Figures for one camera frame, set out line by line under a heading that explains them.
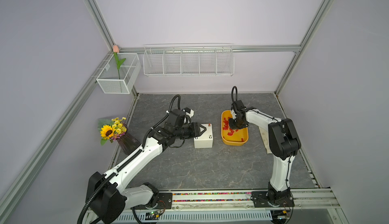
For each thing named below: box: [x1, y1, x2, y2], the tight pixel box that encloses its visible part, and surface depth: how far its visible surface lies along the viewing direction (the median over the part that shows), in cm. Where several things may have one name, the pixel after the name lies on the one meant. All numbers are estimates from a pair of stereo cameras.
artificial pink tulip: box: [112, 44, 127, 80], surface depth 92 cm
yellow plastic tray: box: [220, 109, 249, 147], surface depth 98 cm
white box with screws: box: [193, 123, 214, 149], surface depth 88 cm
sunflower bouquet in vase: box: [97, 117, 141, 156], surface depth 74 cm
